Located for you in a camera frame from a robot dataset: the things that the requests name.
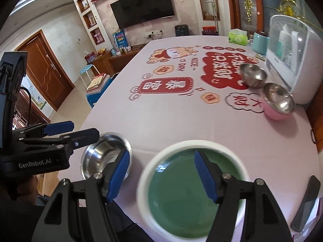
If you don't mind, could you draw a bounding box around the blue plastic stool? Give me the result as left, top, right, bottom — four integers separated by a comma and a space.
86, 77, 114, 108

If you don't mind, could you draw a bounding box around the blue round stool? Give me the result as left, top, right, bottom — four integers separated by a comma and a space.
79, 64, 99, 84

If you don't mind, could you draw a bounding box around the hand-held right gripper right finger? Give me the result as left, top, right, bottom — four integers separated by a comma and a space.
194, 150, 293, 242

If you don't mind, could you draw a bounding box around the large steel bowl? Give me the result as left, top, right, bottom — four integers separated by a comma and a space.
81, 132, 132, 182

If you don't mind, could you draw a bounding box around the black cable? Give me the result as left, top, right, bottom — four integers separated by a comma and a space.
20, 86, 33, 127

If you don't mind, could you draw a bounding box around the teal container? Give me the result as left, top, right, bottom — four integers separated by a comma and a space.
252, 31, 271, 55

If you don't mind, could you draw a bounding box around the wall chart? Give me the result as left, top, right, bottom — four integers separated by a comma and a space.
25, 78, 48, 110

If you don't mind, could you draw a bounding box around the blue patterned white plate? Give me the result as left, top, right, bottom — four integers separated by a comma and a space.
138, 140, 250, 242

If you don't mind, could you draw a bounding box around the black television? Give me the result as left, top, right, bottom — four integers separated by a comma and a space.
110, 0, 176, 30

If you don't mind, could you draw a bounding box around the pink steel bowl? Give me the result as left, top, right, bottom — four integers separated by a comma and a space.
260, 82, 296, 121

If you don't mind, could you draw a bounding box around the white bottle sterilizer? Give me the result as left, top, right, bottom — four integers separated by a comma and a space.
266, 15, 320, 105

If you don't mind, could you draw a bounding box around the stack of books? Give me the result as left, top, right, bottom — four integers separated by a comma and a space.
86, 72, 112, 93

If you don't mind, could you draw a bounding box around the red basket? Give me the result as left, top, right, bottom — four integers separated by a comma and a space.
202, 26, 219, 36

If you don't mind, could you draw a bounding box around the wooden cabinet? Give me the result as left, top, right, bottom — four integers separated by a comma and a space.
91, 44, 150, 76

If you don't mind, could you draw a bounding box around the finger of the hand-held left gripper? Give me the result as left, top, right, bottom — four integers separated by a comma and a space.
16, 121, 76, 140
50, 128, 101, 154

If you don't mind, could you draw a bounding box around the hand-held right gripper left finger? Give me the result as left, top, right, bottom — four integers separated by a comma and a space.
34, 152, 132, 242

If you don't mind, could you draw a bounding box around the red gift box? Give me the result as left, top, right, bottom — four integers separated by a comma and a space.
84, 51, 98, 64

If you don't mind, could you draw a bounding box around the printed pink tablecloth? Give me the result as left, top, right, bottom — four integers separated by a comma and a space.
58, 36, 317, 242

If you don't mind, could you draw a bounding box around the small steel bowl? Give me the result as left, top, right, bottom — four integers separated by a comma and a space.
238, 63, 268, 89

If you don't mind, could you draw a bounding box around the colourful standing box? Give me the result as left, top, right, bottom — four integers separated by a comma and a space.
112, 30, 127, 49

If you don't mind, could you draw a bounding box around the green plate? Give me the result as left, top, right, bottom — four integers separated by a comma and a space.
148, 148, 246, 240

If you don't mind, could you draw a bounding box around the green tissue box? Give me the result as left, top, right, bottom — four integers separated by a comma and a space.
228, 29, 249, 46

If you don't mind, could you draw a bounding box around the brown wooden door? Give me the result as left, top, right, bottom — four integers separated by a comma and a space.
15, 29, 76, 111

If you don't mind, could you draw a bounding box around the black smartphone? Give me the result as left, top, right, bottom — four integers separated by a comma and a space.
291, 175, 321, 233

